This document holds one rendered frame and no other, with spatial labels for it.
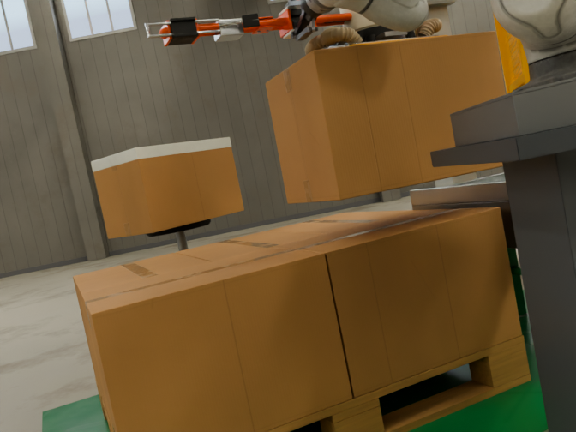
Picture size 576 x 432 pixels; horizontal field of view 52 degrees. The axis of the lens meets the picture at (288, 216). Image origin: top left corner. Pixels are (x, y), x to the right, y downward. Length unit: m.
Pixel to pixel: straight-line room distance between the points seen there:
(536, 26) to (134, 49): 9.48
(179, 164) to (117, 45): 7.60
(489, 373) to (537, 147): 0.98
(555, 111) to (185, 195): 2.07
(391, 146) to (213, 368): 0.75
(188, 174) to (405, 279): 1.56
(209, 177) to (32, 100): 7.85
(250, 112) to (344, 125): 8.42
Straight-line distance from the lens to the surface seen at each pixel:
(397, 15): 1.53
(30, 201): 10.64
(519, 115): 1.15
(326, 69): 1.59
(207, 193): 3.01
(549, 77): 1.31
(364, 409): 1.67
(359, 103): 1.61
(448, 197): 2.15
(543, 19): 1.10
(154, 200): 2.80
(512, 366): 1.95
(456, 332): 1.79
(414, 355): 1.72
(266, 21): 1.74
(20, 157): 10.70
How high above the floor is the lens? 0.76
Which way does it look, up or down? 4 degrees down
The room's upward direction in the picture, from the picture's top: 11 degrees counter-clockwise
